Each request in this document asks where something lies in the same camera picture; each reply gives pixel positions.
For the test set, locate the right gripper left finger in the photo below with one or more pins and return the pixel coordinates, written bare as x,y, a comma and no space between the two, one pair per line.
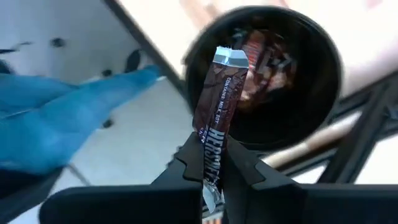
189,165

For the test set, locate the brown PayDay candy bar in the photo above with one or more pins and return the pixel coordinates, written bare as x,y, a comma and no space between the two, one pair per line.
275,79

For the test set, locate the black round bucket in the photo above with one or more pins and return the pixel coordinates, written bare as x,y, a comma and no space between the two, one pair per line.
311,77

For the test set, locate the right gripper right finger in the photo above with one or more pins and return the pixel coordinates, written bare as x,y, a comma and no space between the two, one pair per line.
242,168

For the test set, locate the small dark chocolate bar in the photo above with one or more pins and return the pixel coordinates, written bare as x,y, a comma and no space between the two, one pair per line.
224,87

